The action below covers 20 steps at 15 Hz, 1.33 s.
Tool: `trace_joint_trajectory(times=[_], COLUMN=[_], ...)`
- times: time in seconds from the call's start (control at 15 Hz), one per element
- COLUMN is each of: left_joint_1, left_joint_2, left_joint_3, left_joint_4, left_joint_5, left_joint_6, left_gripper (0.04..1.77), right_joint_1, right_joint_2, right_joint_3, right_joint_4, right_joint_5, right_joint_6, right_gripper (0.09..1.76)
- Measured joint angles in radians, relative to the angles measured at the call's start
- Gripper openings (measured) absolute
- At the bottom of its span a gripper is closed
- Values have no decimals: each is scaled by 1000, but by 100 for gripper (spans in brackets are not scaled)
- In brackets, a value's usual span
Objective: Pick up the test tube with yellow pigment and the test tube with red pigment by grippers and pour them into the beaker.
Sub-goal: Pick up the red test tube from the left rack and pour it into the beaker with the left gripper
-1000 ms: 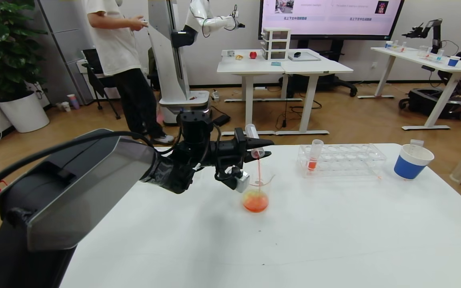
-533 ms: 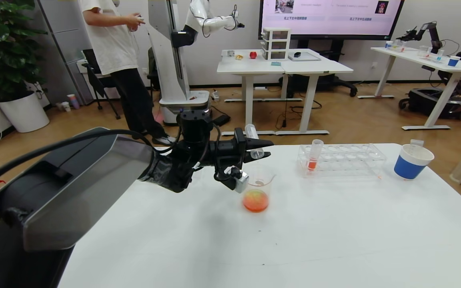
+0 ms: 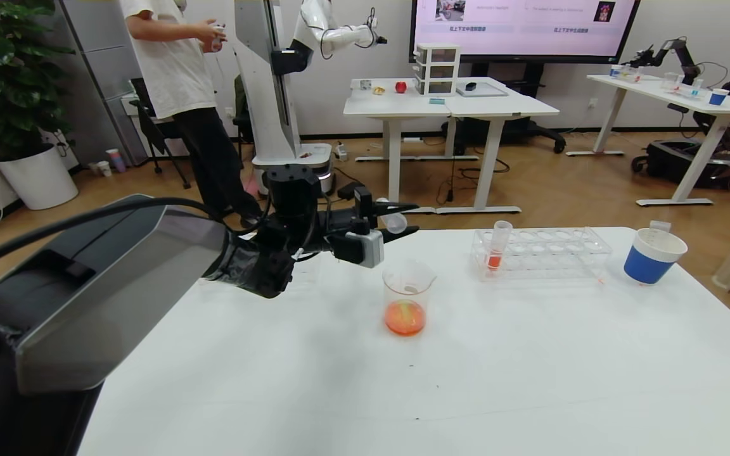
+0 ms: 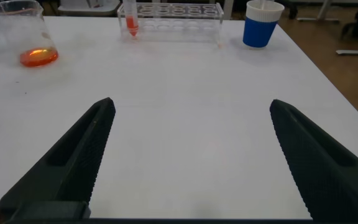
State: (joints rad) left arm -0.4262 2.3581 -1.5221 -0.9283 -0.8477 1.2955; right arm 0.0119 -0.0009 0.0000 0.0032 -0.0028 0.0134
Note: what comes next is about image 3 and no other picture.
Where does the red pigment test tube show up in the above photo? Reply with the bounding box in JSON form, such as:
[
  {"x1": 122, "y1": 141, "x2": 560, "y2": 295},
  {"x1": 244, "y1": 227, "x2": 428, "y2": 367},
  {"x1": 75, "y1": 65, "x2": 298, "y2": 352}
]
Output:
[
  {"x1": 374, "y1": 197, "x2": 408, "y2": 234},
  {"x1": 485, "y1": 220, "x2": 513, "y2": 272}
]

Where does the black wheeled robot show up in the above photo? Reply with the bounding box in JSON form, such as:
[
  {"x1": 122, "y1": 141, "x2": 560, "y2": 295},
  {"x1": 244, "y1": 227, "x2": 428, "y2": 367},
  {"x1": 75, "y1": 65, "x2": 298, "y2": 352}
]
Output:
[{"x1": 627, "y1": 22, "x2": 730, "y2": 191}]

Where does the person in white shirt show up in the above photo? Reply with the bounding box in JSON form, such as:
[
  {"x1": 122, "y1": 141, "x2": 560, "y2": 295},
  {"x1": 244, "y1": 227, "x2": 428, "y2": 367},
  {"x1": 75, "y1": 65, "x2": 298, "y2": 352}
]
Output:
[{"x1": 118, "y1": 0, "x2": 265, "y2": 224}]

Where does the white small drawer unit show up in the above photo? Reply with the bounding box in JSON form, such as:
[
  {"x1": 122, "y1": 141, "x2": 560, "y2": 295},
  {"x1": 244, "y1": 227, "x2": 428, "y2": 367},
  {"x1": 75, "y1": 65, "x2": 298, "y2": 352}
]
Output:
[{"x1": 414, "y1": 42, "x2": 463, "y2": 98}]

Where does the grey flat tray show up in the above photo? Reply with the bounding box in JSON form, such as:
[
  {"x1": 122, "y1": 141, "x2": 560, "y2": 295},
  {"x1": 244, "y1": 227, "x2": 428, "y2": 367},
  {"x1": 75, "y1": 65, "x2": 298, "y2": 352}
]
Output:
[{"x1": 455, "y1": 80, "x2": 509, "y2": 99}]

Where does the grey metal cabinet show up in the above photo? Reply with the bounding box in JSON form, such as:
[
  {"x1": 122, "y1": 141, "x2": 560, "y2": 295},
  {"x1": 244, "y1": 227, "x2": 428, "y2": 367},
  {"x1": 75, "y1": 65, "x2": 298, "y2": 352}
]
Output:
[{"x1": 60, "y1": 0, "x2": 151, "y2": 167}]

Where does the clear acrylic test tube rack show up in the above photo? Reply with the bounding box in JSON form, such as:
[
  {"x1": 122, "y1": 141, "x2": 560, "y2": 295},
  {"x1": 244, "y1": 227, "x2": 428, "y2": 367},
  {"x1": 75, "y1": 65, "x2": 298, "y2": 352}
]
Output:
[{"x1": 470, "y1": 225, "x2": 613, "y2": 283}]

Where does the black display stand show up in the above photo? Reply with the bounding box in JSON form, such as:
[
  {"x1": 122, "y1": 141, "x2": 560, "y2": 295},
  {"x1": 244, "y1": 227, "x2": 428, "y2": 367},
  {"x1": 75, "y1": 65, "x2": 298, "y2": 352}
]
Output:
[{"x1": 441, "y1": 61, "x2": 567, "y2": 156}]

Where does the white standing desk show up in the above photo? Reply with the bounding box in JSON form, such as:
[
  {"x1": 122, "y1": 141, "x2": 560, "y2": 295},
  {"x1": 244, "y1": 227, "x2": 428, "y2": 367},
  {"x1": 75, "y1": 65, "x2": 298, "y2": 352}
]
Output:
[
  {"x1": 444, "y1": 77, "x2": 561, "y2": 215},
  {"x1": 343, "y1": 77, "x2": 452, "y2": 217}
]

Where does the long white desk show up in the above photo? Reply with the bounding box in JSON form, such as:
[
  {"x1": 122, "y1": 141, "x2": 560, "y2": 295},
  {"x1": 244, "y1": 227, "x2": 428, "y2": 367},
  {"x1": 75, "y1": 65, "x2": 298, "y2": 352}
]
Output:
[{"x1": 565, "y1": 74, "x2": 730, "y2": 208}]

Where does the black office chair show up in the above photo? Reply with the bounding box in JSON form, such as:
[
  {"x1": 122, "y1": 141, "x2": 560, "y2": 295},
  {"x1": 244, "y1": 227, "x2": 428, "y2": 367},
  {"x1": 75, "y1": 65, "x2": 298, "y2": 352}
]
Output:
[{"x1": 129, "y1": 77, "x2": 192, "y2": 190}]

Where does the clear glass beaker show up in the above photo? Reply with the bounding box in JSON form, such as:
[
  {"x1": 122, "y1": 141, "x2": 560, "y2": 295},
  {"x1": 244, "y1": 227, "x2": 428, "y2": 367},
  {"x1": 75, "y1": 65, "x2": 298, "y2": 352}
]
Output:
[{"x1": 381, "y1": 259, "x2": 437, "y2": 337}]

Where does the white plant pot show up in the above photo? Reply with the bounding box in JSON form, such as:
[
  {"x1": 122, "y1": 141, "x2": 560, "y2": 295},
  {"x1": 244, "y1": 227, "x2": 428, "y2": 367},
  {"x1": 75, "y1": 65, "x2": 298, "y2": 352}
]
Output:
[{"x1": 0, "y1": 142, "x2": 79, "y2": 211}]

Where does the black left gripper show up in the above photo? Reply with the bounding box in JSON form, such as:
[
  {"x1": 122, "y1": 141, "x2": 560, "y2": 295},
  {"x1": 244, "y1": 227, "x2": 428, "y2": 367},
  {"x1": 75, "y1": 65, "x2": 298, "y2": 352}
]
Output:
[{"x1": 317, "y1": 186, "x2": 420, "y2": 244}]

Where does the blue white paper cup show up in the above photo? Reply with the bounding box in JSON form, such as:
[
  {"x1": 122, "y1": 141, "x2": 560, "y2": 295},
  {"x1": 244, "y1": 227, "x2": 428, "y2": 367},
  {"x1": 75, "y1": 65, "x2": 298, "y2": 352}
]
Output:
[{"x1": 623, "y1": 227, "x2": 689, "y2": 286}]

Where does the large wall display screen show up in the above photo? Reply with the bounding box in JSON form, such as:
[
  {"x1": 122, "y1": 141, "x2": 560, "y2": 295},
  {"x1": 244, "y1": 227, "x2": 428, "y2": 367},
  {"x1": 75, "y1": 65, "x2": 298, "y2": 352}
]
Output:
[{"x1": 409, "y1": 0, "x2": 642, "y2": 65}]

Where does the green leafy plant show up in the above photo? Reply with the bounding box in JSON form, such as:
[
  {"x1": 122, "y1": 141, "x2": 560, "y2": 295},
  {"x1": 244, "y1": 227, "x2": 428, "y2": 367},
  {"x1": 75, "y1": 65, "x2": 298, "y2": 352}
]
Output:
[{"x1": 0, "y1": 0, "x2": 75, "y2": 163}]

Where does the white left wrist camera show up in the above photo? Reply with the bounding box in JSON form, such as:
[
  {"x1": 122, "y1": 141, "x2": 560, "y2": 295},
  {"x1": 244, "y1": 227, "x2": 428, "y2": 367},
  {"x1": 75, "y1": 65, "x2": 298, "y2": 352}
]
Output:
[{"x1": 344, "y1": 229, "x2": 385, "y2": 269}]

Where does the white humanoid robot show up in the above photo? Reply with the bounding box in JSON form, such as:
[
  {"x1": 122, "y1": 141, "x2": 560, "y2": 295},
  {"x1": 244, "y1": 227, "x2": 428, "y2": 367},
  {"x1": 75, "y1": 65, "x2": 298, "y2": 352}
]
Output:
[{"x1": 233, "y1": 0, "x2": 388, "y2": 194}]

